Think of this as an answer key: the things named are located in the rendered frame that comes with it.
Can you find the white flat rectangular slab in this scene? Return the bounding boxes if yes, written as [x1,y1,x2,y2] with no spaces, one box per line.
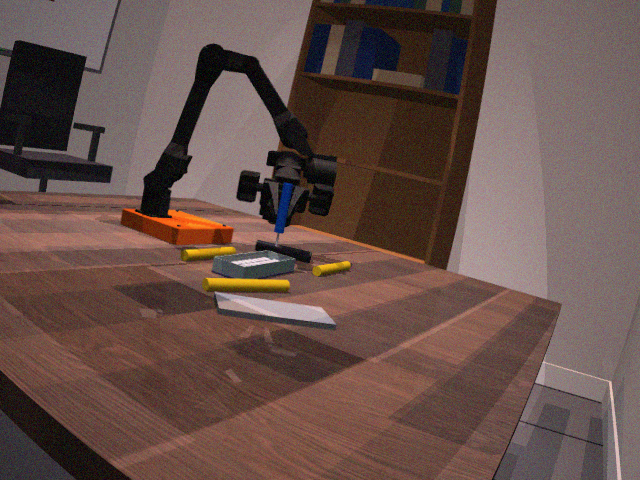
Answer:
[214,292,337,330]

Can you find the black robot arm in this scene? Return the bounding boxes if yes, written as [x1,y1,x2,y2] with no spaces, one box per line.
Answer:
[135,43,338,218]

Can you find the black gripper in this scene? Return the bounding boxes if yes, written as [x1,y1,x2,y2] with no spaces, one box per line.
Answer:
[237,162,334,221]

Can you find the blue stylus with grey tip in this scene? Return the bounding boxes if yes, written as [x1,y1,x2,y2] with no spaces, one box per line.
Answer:
[274,183,293,247]

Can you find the grey keyboard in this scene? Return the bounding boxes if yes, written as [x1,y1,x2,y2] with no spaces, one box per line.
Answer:
[211,250,296,280]

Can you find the dark grey cylinder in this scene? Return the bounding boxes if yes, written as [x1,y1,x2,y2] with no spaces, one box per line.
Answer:
[256,240,312,263]

